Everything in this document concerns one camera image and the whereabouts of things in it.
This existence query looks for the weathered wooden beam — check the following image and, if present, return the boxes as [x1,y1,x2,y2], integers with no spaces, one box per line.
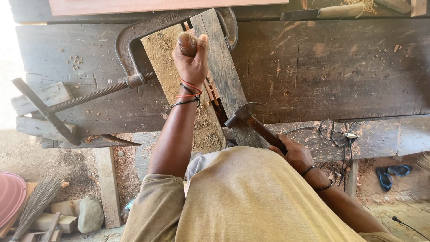
[134,116,430,181]

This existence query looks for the black cable with plug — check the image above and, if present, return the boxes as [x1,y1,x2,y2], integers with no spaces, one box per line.
[392,216,430,241]

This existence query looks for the person's left hand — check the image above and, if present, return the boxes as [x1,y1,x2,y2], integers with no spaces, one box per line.
[172,34,209,87]

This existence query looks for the person's right hand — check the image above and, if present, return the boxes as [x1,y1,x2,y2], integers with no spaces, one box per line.
[268,134,315,176]

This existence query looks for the reddish wooden workpiece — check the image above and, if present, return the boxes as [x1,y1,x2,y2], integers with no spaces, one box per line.
[183,22,230,127]

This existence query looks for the thin wooden bench leg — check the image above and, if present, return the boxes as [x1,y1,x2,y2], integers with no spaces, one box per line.
[345,159,359,199]

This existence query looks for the black wristband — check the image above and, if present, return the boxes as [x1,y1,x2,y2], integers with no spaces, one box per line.
[170,83,202,109]

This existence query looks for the blue flip flop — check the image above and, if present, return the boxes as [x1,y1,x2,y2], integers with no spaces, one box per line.
[376,167,394,192]
[386,164,413,177]

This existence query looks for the person's beige shirt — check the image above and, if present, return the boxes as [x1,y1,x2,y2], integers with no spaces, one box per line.
[120,146,405,242]

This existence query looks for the broad chisel with pale handle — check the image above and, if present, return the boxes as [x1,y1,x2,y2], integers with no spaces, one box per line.
[280,3,365,22]

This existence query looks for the pile of wood shavings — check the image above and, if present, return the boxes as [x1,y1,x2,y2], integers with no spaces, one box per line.
[343,0,377,15]

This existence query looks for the red cord wristband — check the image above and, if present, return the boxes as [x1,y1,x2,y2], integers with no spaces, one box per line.
[175,78,203,99]

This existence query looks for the pink plastic basin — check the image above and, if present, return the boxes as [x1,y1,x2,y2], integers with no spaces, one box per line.
[0,172,27,230]

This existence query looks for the claw hammer with wooden handle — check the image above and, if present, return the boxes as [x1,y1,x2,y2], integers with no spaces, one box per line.
[224,102,288,155]

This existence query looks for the heap of pale wood offcuts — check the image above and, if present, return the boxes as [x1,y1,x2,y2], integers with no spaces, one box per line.
[0,182,83,242]

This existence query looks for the long reddish wooden board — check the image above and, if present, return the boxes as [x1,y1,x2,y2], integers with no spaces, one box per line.
[49,0,289,17]

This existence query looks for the pointed dark wooden wedge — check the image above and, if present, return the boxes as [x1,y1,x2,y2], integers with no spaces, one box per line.
[40,134,142,149]

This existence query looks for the pale wooden batten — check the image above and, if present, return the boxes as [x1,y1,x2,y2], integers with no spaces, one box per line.
[374,0,430,18]

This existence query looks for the stick broom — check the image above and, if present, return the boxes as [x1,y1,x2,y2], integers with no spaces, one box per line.
[9,176,63,242]

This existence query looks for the tangled black cables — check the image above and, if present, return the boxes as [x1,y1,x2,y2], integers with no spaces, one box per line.
[282,120,368,193]

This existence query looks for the wooden handled chisel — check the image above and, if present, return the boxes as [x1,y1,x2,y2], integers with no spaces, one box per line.
[177,32,198,58]

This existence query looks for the pale wooden post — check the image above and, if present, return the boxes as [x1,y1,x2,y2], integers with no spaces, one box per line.
[94,147,122,229]

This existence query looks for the grey stone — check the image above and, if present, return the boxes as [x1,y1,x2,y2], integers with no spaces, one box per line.
[77,196,105,234]

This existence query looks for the grey wooden block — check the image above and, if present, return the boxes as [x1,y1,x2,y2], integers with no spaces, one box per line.
[10,82,74,117]
[15,116,78,142]

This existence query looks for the straw bristles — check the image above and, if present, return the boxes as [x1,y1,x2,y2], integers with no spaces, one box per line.
[415,152,430,173]

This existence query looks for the dark grey weathered plank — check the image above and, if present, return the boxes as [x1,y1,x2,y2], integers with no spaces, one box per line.
[189,8,263,149]

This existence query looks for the sawdust covered tan wooden board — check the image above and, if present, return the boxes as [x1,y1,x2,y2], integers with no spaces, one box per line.
[140,24,228,154]

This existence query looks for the thin black bangle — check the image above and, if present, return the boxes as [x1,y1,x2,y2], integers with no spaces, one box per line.
[300,165,318,177]
[315,179,334,192]

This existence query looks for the large rusty iron C-clamp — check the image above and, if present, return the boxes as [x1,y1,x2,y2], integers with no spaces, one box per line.
[11,7,239,146]

